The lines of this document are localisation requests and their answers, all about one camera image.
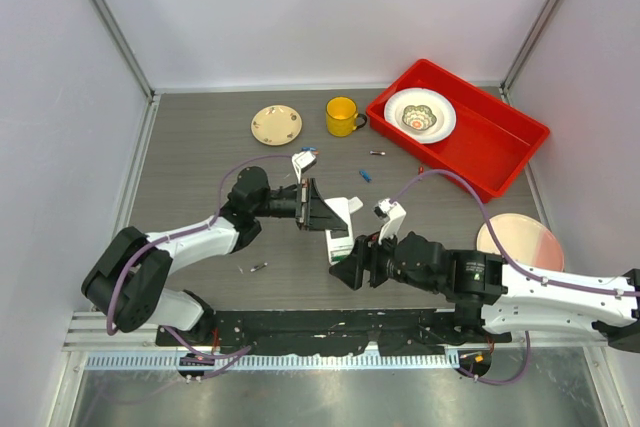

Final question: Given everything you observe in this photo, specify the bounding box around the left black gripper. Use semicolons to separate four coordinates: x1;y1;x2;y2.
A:
252;178;346;231

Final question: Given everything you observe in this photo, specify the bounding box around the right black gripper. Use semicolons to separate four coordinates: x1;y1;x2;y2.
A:
330;224;443;294

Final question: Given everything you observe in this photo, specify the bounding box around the green battery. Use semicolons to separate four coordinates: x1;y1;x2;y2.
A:
331;255;348;265

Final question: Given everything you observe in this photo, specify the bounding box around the white remote control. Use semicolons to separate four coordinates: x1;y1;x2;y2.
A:
325;197;363;266

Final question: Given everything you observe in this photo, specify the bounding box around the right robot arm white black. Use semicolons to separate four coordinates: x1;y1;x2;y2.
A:
329;232;639;353

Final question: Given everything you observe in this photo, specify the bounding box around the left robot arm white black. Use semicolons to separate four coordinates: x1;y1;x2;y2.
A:
81;166;348;346

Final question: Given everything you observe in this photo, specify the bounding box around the black battery bottom left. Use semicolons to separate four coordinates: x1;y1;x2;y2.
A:
250;262;268;273

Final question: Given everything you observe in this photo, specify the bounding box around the cream floral plate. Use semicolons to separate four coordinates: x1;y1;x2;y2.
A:
250;105;303;146

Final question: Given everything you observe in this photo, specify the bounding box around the yellow mug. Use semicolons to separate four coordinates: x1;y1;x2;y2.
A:
325;96;368;137

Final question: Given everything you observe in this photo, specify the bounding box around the small patterned bowl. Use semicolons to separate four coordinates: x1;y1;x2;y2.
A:
401;104;438;132

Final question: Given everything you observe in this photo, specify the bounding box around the white plate in bin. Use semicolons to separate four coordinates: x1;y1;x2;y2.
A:
384;88;457;144

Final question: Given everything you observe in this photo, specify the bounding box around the pink rimmed plate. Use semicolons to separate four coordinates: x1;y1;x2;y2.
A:
490;213;565;272

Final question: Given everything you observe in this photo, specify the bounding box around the red plastic bin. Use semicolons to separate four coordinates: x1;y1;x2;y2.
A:
366;59;550;202

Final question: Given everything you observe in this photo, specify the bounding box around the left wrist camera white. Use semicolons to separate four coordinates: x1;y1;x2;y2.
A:
291;150;317;183

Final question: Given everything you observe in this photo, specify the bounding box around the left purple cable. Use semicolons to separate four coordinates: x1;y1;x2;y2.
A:
106;154;294;381

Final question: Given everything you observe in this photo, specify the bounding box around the slotted cable duct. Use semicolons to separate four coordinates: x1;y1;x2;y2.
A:
85;347;459;372

